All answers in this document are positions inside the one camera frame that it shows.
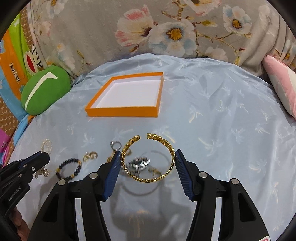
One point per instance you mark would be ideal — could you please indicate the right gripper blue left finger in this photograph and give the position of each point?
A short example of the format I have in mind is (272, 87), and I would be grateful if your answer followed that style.
(56, 219)

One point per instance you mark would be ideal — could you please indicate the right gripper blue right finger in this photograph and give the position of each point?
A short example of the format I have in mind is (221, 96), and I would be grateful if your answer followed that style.
(240, 219)

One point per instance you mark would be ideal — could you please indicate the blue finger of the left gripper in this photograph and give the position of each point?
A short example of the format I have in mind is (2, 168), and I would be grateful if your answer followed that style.
(30, 165)

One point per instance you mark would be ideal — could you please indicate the gold wristwatch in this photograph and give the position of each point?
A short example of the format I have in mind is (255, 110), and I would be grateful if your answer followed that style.
(115, 146)

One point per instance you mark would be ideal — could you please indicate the gold pendant hoop earring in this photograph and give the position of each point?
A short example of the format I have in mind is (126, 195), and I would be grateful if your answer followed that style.
(155, 172)

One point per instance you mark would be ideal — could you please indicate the gold leaf bangle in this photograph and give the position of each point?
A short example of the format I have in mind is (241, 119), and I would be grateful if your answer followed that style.
(134, 167)

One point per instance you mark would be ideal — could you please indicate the person's left hand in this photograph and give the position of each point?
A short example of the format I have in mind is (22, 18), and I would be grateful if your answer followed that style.
(22, 227)

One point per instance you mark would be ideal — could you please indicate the green plush pillow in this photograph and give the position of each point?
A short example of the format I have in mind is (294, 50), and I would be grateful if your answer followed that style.
(44, 89)

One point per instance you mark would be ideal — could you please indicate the light blue palm bedsheet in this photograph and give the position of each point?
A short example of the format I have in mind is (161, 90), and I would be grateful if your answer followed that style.
(226, 120)

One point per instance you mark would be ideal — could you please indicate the colourful cartoon monkey blanket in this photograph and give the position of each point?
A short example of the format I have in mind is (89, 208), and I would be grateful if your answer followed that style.
(19, 63)

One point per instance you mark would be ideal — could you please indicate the orange shallow box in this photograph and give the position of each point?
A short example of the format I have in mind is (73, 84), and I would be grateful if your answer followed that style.
(134, 95)

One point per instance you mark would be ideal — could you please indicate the grey floral blanket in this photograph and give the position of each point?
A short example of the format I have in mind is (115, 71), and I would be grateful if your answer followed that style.
(82, 35)

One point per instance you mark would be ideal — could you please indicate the pink white plush pillow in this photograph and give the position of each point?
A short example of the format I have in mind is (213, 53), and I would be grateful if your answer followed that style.
(283, 81)

